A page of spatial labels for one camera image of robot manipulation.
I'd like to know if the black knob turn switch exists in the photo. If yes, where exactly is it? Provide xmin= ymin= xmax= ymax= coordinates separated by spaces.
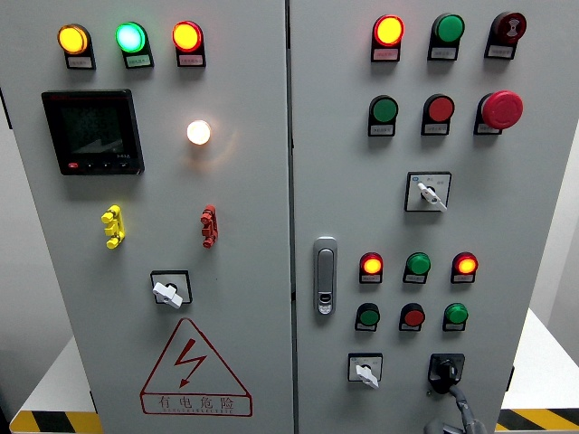
xmin=426 ymin=353 xmax=466 ymax=395

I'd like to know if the black yellow striped tape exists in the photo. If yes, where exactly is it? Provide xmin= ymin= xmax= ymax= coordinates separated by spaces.
xmin=495 ymin=409 xmax=579 ymax=433
xmin=8 ymin=410 xmax=103 ymax=434

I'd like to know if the small green lamp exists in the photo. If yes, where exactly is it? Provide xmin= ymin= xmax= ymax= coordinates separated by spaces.
xmin=441 ymin=302 xmax=470 ymax=333
xmin=402 ymin=251 xmax=432 ymax=285

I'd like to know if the small red push button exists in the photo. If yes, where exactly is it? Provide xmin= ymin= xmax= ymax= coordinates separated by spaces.
xmin=398 ymin=302 xmax=426 ymax=333

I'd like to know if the small green push button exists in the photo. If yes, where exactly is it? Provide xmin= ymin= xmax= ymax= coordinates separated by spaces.
xmin=354 ymin=302 xmax=381 ymax=333

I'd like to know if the small red lamp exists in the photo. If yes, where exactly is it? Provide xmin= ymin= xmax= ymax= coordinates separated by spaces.
xmin=358 ymin=251 xmax=384 ymax=285
xmin=450 ymin=251 xmax=479 ymax=285

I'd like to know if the pale grey cabinet door with lock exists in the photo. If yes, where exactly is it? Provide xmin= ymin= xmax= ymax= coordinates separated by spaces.
xmin=289 ymin=0 xmax=579 ymax=434

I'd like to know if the silver door lock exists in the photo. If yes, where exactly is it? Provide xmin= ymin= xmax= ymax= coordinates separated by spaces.
xmin=312 ymin=236 xmax=338 ymax=316

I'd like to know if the red warning triangle sticker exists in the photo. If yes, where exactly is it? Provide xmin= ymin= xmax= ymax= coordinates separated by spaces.
xmin=139 ymin=317 xmax=253 ymax=418

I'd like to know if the large red push button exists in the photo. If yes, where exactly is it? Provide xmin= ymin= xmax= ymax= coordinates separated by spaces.
xmin=421 ymin=93 xmax=456 ymax=137

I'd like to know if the large red stop button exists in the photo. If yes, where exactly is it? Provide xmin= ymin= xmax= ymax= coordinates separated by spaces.
xmin=473 ymin=90 xmax=525 ymax=136

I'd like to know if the pale grey cabinet door with display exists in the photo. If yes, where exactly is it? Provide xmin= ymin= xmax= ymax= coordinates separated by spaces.
xmin=0 ymin=0 xmax=294 ymax=434

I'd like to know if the large green push button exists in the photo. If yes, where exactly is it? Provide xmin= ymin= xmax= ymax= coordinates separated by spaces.
xmin=367 ymin=94 xmax=400 ymax=137

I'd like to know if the large green lamp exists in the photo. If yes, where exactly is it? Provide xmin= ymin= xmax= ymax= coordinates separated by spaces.
xmin=427 ymin=13 xmax=466 ymax=62
xmin=114 ymin=22 xmax=155 ymax=70

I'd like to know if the white round lamp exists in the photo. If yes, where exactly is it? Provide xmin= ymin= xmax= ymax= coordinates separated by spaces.
xmin=186 ymin=119 xmax=213 ymax=146

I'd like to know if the dark red buzzer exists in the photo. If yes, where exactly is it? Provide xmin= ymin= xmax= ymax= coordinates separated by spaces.
xmin=483 ymin=11 xmax=527 ymax=61

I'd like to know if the large red lamp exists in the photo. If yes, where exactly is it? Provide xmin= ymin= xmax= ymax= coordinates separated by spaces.
xmin=370 ymin=14 xmax=405 ymax=63
xmin=171 ymin=20 xmax=207 ymax=69

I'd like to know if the black display meter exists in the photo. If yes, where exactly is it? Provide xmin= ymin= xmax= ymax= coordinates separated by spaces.
xmin=41 ymin=89 xmax=146 ymax=176

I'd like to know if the large yellow lamp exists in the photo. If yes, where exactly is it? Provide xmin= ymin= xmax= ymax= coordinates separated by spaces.
xmin=57 ymin=24 xmax=97 ymax=71

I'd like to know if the white handle switch, small pale plate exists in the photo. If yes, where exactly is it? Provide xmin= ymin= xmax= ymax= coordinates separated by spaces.
xmin=346 ymin=353 xmax=384 ymax=390

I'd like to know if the white handle switch, large pale plate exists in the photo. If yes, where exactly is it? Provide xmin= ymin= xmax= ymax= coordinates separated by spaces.
xmin=403 ymin=171 xmax=452 ymax=213

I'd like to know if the small red handle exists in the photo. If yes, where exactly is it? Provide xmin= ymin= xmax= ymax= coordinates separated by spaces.
xmin=200 ymin=204 xmax=219 ymax=250

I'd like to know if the white handle switch, black plate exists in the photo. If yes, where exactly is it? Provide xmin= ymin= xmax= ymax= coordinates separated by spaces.
xmin=149 ymin=269 xmax=194 ymax=310

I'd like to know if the small yellow handle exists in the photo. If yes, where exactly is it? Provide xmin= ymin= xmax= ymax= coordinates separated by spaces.
xmin=100 ymin=204 xmax=126 ymax=250

